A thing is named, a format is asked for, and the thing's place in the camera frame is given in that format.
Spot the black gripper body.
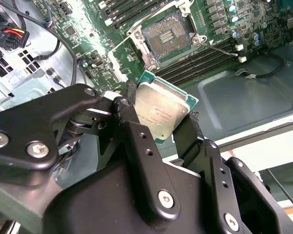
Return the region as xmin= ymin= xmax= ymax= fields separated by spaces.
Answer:
xmin=41 ymin=160 xmax=222 ymax=234

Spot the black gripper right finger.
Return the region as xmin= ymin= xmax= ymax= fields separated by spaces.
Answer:
xmin=172 ymin=110 xmax=293 ymax=234

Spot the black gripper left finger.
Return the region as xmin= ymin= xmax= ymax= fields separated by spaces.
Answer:
xmin=0 ymin=81 xmax=183 ymax=229

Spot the silver CPU green substrate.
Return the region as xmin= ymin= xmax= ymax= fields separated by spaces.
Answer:
xmin=134 ymin=69 xmax=200 ymax=147

